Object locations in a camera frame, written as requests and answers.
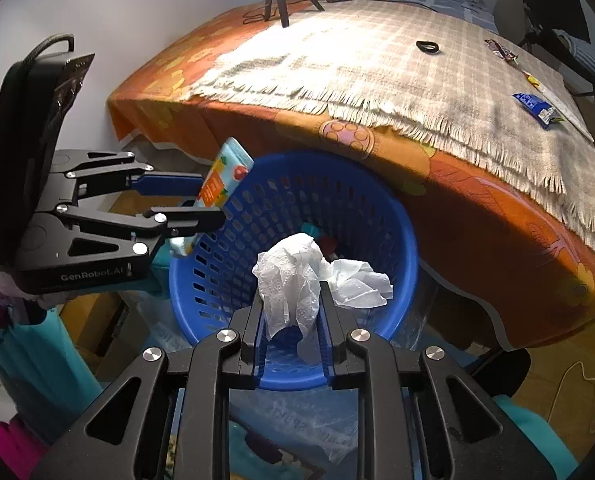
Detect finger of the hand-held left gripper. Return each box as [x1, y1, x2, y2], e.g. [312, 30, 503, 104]
[20, 204, 226, 263]
[51, 149, 208, 197]

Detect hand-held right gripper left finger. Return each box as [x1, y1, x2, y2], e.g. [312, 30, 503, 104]
[30, 305, 270, 480]

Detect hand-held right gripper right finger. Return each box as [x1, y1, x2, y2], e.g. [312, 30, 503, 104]
[319, 281, 571, 480]

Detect colourful light blue drink carton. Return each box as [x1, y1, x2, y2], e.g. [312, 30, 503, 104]
[170, 137, 254, 258]

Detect white paper towel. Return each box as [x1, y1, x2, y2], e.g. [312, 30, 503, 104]
[252, 232, 394, 363]

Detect blue plastic basket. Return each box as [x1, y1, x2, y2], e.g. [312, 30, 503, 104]
[168, 152, 421, 392]

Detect clear printed plastic bag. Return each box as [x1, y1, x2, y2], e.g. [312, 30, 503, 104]
[142, 270, 458, 466]

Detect brown cardboard box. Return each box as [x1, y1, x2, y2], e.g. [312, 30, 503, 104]
[60, 195, 143, 381]

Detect orange floral cloth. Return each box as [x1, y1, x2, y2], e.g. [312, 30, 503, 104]
[106, 0, 595, 353]

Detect teal cloth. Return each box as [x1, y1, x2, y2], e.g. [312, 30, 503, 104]
[0, 305, 103, 443]

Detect beige plaid blanket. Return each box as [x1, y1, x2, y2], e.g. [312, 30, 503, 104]
[187, 0, 595, 248]

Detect blue snack wrapper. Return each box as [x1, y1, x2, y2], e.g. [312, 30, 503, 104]
[512, 91, 565, 128]

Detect blue patchwork bed sheet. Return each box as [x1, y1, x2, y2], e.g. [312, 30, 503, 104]
[307, 0, 495, 26]

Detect purple snack wrapper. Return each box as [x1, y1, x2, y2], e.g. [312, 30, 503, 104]
[485, 39, 521, 63]

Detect black folding chair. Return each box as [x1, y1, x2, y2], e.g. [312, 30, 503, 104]
[515, 0, 595, 141]

